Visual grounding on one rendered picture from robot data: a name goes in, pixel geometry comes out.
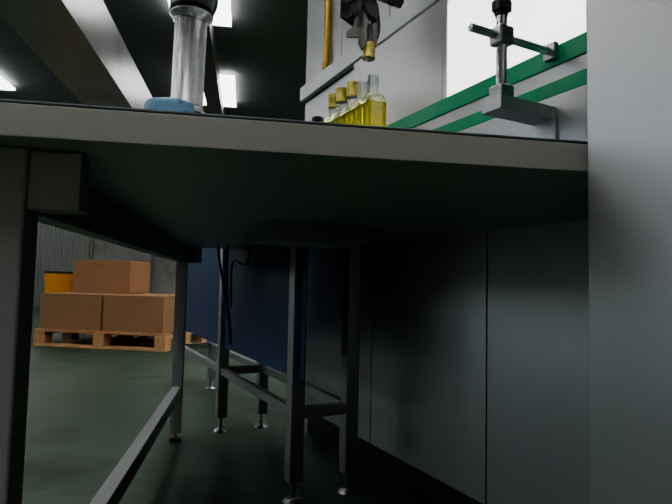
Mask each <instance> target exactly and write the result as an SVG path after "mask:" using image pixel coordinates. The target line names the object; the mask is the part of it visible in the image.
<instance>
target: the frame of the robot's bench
mask: <svg viewBox="0 0 672 504"><path fill-rule="evenodd" d="M89 168H90V161H89V159H87V158H86V157H85V156H83V155H82V154H78V153H61V152H44V151H31V150H29V149H27V148H21V147H5V146H0V504H22V494H23V476H24V458H25V441H26V423H27V405H28V388H29V370H30V352H31V335H32V317H33V300H34V282H35V264H36V247H37V229H38V222H40V223H43V224H47V225H50V226H54V227H57V228H60V229H64V230H67V231H71V232H74V233H78V234H81V235H85V236H88V237H92V238H95V239H98V240H102V241H105V242H109V243H112V244H116V245H119V246H123V247H126V248H130V249H133V250H136V251H140V252H143V253H147V254H150V255H154V256H157V257H161V258H164V259H168V260H171V261H174V262H176V275H175V300H174V324H173V349H172V374H171V390H170V391H169V392H168V394H167V395H166V397H165V398H164V399H163V401H162V402H161V404H160V405H159V406H158V408H157V409H156V411H155V412H154V413H153V415H152V416H151V418H150V419H149V421H148V422H147V423H146V425H145V426H144V428H143V429H142V430H141V432H140V433H139V435H138V436H137V437H136V439H135V440H134V442H133V443H132V444H131V446H130V447H129V449H128V450H127V451H126V453H125V454H124V456H123V457H122V459H121V460H120V461H119V463H118V464H117V466H116V467H115V468H114V470H113V471H112V473H111V474H110V475H109V477H108V478H107V480H106V481H105V482H104V484H103V485H102V487H101V488H100V490H99V491H98V492H97V494H96V495H95V497H94V498H93V499H92V501H91V502H90V504H119V503H120V501H121V499H122V497H123V496H124V494H125V492H126V490H127V489H128V487H129V485H130V483H131V482H132V480H133V478H134V477H135V475H136V473H137V471H138V470H139V468H140V466H141V464H142V463H143V461H144V459H145V458H146V456H147V454H148V452H149V451H150V449H151V447H152V445H153V444H154V442H155V440H156V438H157V437H158V435H159V433H160V432H161V430H162V428H163V426H164V425H165V423H166V421H167V419H168V418H169V416H170V423H169V434H174V436H172V437H170V438H169V442H180V441H181V437H180V436H177V434H180V433H181V431H182V408H183V382H184V357H185V331H186V305H187V280H188V263H202V247H188V246H184V245H182V244H181V243H179V242H177V241H176V240H174V239H172V238H171V237H169V236H167V235H165V234H164V233H162V232H160V231H159V230H157V229H155V228H154V227H152V226H150V225H149V224H147V223H145V222H143V221H142V220H140V219H138V218H137V217H135V216H133V215H132V214H130V213H128V212H126V211H125V210H123V209H121V208H120V207H118V206H116V205H115V204H113V203H111V202H110V201H108V200H106V199H104V198H103V197H101V196H99V195H98V194H96V193H94V192H93V191H91V190H89V189H88V187H89Z"/></svg>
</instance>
